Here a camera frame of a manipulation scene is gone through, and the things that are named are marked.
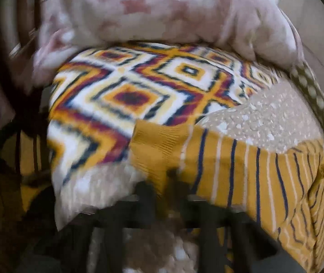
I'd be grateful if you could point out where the mustard striped knit garment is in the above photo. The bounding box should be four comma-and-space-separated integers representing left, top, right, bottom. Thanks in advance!
129, 120, 324, 272

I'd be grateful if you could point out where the geometric patterned blanket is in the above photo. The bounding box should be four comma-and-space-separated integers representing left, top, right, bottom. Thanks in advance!
48, 43, 285, 189

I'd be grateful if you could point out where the beige white-dotted bedspread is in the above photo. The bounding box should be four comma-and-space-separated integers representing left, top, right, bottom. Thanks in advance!
54, 78, 324, 273

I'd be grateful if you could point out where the olive white-spotted bolster pillow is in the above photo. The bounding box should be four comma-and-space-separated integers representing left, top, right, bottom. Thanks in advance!
289, 61, 324, 133

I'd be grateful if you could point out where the pink floral comforter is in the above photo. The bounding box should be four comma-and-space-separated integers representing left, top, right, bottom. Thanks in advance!
33, 0, 304, 86

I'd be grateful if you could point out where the dark wooden chair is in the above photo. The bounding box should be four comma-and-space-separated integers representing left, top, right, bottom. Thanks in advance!
0, 0, 47, 137

